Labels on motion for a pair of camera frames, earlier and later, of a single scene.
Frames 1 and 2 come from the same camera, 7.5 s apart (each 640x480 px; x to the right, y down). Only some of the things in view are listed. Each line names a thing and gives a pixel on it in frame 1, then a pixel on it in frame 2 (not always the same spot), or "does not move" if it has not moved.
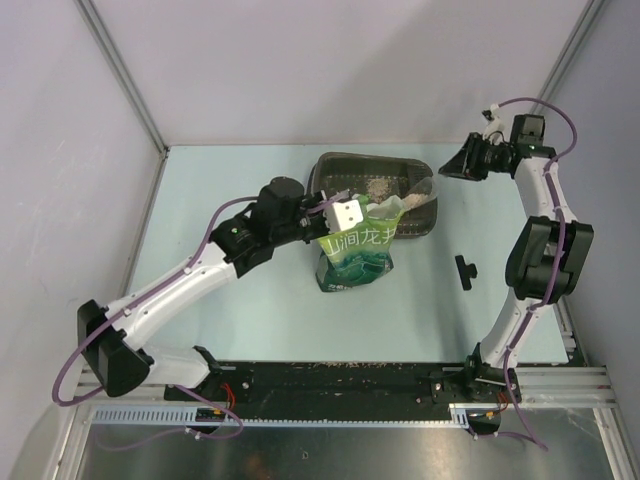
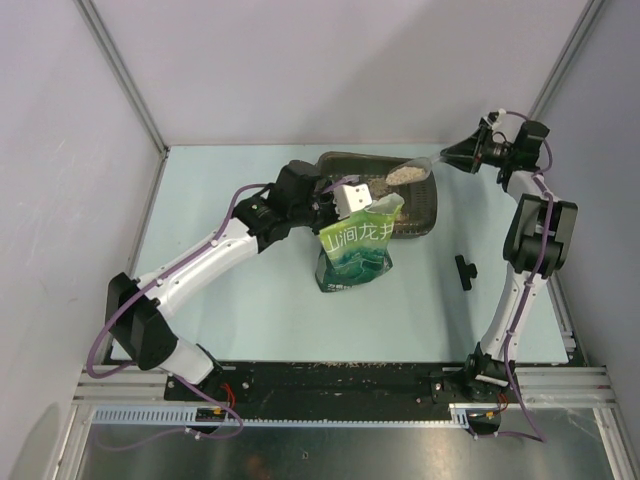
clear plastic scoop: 423,186 to 412,170
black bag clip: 466,272 does not move
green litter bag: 360,255 does not move
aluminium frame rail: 591,385 does not move
